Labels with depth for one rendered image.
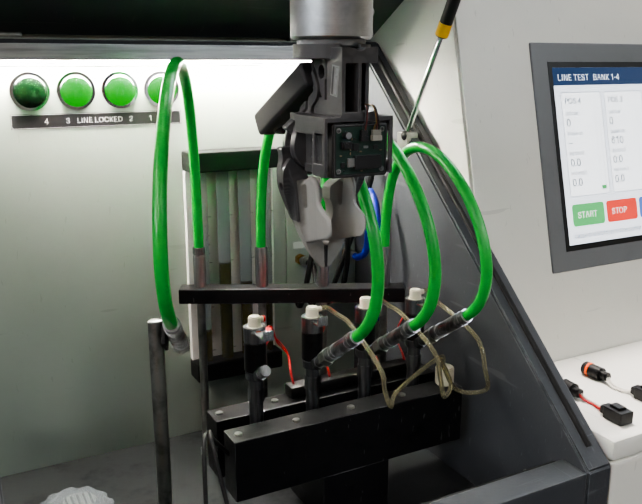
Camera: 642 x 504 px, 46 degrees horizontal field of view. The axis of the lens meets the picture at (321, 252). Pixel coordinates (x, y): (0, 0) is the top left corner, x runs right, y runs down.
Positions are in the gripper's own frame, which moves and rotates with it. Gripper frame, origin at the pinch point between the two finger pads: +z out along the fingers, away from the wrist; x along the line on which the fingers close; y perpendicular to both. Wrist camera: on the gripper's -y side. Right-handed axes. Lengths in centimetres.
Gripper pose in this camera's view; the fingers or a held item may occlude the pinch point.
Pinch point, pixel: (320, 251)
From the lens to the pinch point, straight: 75.6
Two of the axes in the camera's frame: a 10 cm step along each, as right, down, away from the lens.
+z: 0.0, 9.7, 2.4
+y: 4.7, 2.2, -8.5
